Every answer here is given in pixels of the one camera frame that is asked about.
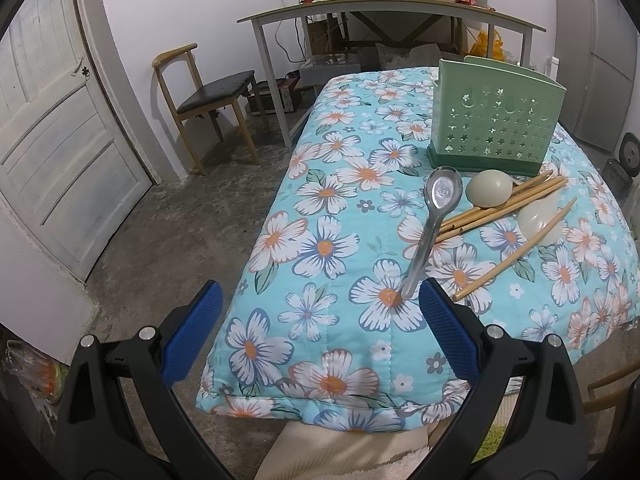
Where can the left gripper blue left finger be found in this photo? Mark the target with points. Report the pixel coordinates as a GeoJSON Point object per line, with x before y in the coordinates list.
{"type": "Point", "coordinates": [185, 330]}

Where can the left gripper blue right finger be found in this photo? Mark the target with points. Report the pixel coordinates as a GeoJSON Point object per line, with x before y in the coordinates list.
{"type": "Point", "coordinates": [455, 329]}

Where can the translucent white spoon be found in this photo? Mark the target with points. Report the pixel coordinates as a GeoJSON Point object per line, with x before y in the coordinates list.
{"type": "Point", "coordinates": [535, 216]}

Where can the metal spoon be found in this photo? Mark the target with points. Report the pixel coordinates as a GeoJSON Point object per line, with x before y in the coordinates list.
{"type": "Point", "coordinates": [442, 192]}

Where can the green-white ceramic spoon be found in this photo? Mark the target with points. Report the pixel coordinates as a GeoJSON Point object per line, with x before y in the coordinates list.
{"type": "Point", "coordinates": [488, 189]}

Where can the floral blue quilt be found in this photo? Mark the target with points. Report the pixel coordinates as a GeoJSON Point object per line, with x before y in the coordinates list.
{"type": "Point", "coordinates": [317, 331]}

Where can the white panel door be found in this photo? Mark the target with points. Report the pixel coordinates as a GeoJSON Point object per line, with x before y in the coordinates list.
{"type": "Point", "coordinates": [67, 169]}

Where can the green plastic utensil holder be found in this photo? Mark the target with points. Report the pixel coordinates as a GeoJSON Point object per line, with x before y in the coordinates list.
{"type": "Point", "coordinates": [489, 114]}

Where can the black rice cooker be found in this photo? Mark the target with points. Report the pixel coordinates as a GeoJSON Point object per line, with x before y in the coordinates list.
{"type": "Point", "coordinates": [618, 173]}

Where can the wooden chair black seat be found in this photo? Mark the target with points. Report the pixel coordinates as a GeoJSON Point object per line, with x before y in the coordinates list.
{"type": "Point", "coordinates": [207, 99]}

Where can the yellow plastic bag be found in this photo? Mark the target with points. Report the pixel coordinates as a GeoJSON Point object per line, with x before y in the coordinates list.
{"type": "Point", "coordinates": [481, 46]}

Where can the grey refrigerator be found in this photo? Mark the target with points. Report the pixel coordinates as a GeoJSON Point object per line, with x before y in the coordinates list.
{"type": "Point", "coordinates": [596, 44]}

